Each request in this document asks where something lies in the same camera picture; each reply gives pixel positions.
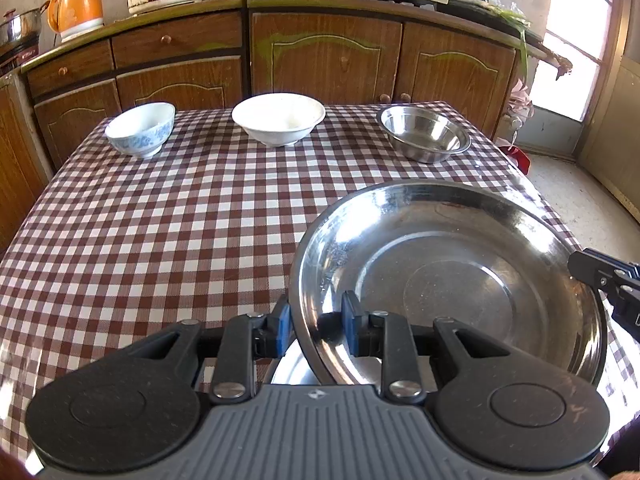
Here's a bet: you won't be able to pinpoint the red bag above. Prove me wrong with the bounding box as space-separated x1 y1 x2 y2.
504 144 532 177

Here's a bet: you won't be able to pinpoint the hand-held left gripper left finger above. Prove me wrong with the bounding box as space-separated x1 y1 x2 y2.
132 294 291 404

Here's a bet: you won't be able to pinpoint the pink bag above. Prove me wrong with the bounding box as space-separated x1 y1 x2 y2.
506 77 534 128

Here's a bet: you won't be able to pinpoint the two-door wooden cabinet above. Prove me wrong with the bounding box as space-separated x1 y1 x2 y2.
248 0 547 143

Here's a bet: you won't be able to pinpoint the orange electric kettle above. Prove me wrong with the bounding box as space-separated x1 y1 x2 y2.
46 0 105 43

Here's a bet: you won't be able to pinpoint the single-door wooden cabinet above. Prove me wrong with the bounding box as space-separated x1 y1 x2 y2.
0 70 56 251

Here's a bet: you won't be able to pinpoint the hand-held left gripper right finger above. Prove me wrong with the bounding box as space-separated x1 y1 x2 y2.
341 290 506 404

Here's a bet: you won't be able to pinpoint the green onions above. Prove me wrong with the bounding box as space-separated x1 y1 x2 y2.
480 2 533 81

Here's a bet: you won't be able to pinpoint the red checkered tablecloth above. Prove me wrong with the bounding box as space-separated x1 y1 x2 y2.
0 101 640 461

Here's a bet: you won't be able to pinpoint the blue floral bowl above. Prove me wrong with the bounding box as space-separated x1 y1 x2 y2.
104 102 176 159

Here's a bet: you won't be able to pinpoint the red electric cooker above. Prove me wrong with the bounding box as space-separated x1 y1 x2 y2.
0 40 42 68

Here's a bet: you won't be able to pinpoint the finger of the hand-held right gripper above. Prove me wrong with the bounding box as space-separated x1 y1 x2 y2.
607 284 640 346
568 249 640 288

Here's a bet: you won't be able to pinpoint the lidded steel pot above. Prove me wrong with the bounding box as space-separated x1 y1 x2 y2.
0 2 49 47

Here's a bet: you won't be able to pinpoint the stainless steel bowl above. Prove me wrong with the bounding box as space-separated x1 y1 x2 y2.
376 105 472 164

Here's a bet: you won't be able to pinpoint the bright window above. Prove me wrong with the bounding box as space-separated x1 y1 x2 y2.
529 0 617 122

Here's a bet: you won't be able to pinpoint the small stainless steel plate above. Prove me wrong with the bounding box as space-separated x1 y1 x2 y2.
262 342 328 387

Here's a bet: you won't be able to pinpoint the wooden cabinet with drawers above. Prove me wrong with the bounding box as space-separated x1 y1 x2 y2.
21 0 249 161

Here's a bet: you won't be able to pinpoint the large stainless steel plate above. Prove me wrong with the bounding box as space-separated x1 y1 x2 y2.
289 178 608 388

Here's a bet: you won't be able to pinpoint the plain white bowl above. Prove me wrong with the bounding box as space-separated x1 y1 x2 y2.
231 92 326 148

